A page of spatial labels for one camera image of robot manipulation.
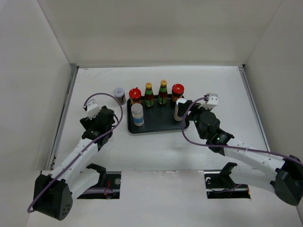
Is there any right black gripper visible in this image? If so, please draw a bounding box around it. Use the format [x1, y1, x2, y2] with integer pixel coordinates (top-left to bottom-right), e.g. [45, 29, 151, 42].
[178, 100, 212, 140]

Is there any red lid chili jar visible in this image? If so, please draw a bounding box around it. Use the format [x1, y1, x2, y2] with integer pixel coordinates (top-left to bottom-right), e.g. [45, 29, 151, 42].
[129, 87, 142, 105]
[171, 84, 185, 103]

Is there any yellow cap sauce bottle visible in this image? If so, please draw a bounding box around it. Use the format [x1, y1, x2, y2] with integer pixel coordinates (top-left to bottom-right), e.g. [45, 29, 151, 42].
[158, 79, 168, 105]
[144, 82, 154, 107]

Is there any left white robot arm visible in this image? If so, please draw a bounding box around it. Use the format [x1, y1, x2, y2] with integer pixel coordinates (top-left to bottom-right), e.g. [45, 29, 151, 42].
[27, 106, 117, 220]

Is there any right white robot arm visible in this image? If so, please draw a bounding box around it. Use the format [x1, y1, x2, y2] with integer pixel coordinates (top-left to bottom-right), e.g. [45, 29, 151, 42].
[175, 96, 303, 206]

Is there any white lid dark jar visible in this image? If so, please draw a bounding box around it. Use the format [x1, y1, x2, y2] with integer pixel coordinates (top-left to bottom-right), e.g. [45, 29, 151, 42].
[114, 87, 126, 105]

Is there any black plastic tray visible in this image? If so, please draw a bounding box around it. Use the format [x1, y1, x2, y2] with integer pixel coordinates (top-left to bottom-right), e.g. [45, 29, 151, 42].
[126, 94, 181, 134]

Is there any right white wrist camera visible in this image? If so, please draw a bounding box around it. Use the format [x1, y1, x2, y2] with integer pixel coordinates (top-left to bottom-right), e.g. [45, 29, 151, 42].
[198, 93, 218, 110]

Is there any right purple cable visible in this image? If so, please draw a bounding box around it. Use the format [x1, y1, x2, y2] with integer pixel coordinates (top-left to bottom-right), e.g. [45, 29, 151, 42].
[181, 95, 303, 192]

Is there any purple cable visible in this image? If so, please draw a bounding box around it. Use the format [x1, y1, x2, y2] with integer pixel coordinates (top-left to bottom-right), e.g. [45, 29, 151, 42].
[181, 95, 303, 192]
[26, 92, 124, 213]

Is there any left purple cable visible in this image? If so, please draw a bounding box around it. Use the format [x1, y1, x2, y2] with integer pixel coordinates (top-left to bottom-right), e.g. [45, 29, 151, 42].
[26, 92, 124, 213]

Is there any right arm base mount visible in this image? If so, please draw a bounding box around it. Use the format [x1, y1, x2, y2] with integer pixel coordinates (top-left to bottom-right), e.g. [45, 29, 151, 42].
[204, 162, 250, 199]

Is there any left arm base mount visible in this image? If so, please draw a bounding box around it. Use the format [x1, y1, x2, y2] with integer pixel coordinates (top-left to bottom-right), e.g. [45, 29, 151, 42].
[78, 164, 122, 200]

